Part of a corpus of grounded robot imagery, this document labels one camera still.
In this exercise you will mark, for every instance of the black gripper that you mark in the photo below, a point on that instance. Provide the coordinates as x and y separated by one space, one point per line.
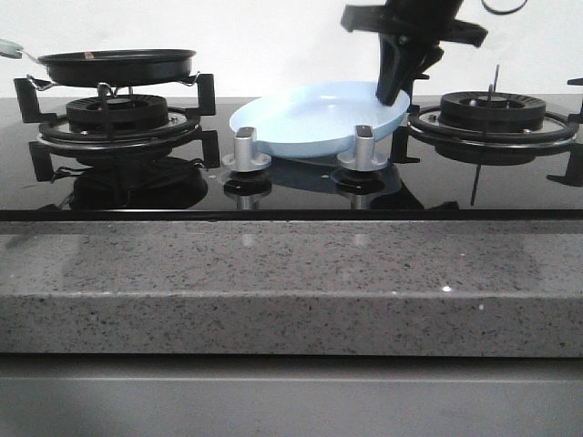
426 21

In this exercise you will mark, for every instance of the left black gas burner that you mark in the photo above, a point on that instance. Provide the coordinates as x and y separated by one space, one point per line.
128 113

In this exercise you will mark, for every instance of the black glass cooktop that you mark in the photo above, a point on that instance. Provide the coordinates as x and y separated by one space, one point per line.
425 182

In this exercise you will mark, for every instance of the light blue plate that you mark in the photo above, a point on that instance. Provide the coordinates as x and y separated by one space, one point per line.
319 119

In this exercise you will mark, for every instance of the right black pan support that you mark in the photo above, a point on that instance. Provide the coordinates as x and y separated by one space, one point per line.
559 134

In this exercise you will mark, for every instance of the black pan support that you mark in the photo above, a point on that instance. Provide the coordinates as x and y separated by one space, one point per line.
107 149
559 134

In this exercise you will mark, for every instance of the black frying pan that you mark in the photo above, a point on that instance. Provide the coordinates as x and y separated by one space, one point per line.
121 67

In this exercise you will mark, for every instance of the right silver stove knob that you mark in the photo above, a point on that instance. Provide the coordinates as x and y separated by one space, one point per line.
363 156

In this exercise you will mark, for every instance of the wire pan stand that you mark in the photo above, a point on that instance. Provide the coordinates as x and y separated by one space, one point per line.
26 88

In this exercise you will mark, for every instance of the left black pan support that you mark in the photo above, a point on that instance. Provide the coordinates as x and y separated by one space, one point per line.
107 149

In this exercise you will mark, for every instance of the silver stove knob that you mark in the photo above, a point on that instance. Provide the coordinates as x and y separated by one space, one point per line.
246 157
363 156

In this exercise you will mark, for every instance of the right black gas burner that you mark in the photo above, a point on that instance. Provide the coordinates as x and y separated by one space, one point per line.
500 113

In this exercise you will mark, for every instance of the black gas burner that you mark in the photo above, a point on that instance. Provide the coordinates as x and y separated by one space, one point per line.
500 113
128 113

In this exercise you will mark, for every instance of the left silver stove knob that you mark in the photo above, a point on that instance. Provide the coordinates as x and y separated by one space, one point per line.
246 157

